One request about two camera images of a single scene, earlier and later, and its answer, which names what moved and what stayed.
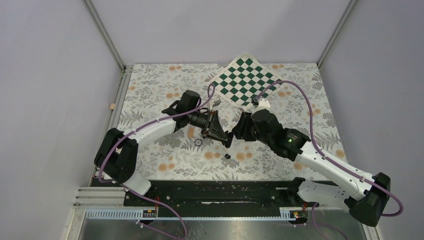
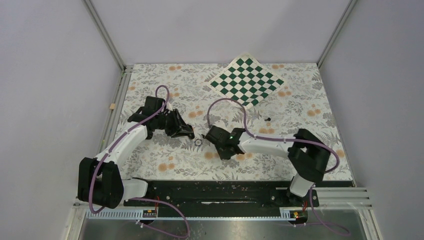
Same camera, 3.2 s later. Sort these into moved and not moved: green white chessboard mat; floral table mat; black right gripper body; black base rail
Moved: black right gripper body
Not moved: floral table mat; green white chessboard mat; black base rail
